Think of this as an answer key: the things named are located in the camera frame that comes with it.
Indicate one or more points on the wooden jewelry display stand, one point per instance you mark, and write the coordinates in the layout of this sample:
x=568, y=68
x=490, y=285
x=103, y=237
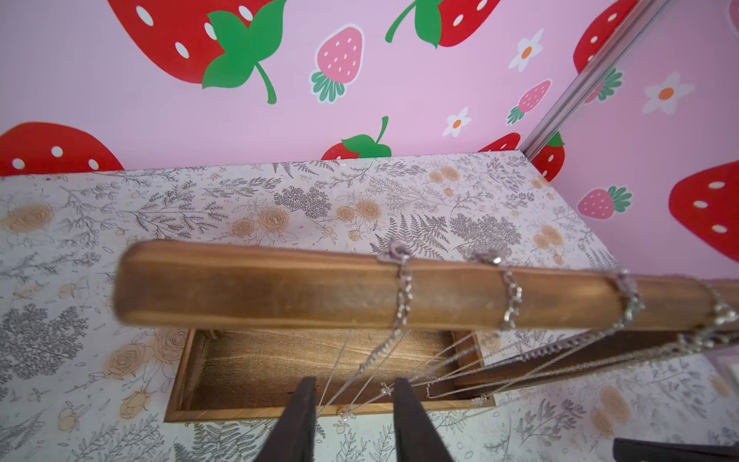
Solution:
x=259, y=320

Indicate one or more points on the aluminium corner frame post right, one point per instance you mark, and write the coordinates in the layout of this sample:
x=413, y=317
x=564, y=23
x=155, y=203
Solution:
x=633, y=28

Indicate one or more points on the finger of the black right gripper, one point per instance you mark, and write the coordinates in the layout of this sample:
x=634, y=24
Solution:
x=634, y=450

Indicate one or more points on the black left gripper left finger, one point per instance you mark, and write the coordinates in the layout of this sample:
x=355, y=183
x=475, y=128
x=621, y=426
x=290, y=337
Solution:
x=293, y=437

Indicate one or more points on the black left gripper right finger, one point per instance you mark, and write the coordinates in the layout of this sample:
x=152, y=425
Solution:
x=416, y=437

